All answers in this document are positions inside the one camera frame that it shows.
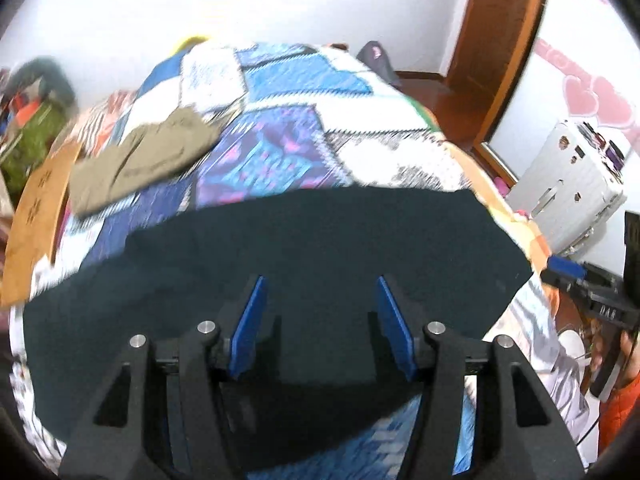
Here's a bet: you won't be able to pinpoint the person's right forearm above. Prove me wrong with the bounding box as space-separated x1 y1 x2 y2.
597 360 640 466

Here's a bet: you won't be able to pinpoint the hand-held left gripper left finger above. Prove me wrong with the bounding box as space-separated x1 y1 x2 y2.
59 275 281 480

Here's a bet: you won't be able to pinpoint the white heart-print sliding door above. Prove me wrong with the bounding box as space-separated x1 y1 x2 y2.
487 0 640 181

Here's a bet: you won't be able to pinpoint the orange striped blanket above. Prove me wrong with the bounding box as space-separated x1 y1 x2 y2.
75 87 146 151

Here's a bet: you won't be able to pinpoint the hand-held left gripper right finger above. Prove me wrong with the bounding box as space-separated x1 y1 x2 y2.
367 275 586 480

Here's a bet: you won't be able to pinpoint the grey bag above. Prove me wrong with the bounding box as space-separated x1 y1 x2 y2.
356 41 403 88

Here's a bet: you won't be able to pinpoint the green storage bag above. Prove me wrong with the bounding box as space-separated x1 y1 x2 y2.
0 102 66 181

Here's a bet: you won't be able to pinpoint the person's right hand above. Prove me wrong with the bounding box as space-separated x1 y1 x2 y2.
582 322 640 386

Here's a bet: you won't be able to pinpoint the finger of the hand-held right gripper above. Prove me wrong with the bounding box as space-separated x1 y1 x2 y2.
542 256 593 301

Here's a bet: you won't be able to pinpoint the olive green pants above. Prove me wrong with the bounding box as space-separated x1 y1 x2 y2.
67 107 236 218

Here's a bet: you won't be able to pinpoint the orange green bed sheet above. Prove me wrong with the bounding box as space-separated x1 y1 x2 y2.
412 100 556 281

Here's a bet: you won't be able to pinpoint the wooden lap board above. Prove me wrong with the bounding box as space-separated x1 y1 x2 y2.
0 140 83 306

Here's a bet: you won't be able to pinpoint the black pants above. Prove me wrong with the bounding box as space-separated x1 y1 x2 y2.
22 187 533 471

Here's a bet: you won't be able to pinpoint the brown wooden door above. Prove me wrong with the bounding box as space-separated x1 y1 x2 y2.
442 0 553 146

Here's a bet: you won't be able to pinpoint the yellow foam arch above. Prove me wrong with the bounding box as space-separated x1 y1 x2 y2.
172 35 211 53

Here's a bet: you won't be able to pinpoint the white suitcase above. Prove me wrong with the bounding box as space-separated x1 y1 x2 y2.
505 120 628 256

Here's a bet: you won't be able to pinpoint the blue patchwork blanket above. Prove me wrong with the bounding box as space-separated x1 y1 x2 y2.
10 40 561 480

